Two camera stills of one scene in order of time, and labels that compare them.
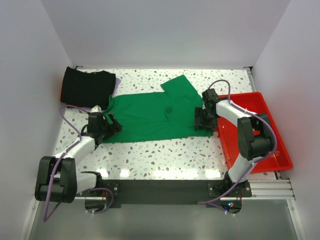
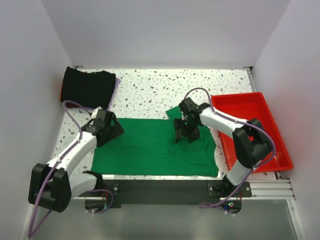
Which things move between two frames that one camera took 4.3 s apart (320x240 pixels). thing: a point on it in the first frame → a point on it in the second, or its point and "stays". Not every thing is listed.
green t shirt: x=170 y=114 → x=148 y=147
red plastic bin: x=256 y=102 stays
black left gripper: x=113 y=128 stays
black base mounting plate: x=212 y=192 stays
